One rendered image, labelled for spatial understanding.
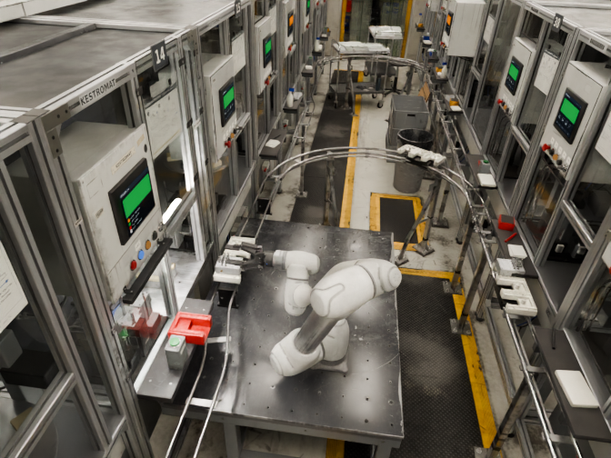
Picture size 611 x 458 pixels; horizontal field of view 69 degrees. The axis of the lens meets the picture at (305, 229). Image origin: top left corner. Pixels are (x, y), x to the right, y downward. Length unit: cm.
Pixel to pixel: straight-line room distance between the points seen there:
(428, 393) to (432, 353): 33
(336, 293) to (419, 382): 175
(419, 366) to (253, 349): 131
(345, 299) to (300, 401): 77
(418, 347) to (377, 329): 92
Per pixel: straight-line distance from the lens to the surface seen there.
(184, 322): 207
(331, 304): 144
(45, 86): 153
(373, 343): 234
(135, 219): 159
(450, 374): 321
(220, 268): 237
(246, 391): 214
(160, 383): 193
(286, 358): 196
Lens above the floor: 242
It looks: 35 degrees down
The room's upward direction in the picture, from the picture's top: 2 degrees clockwise
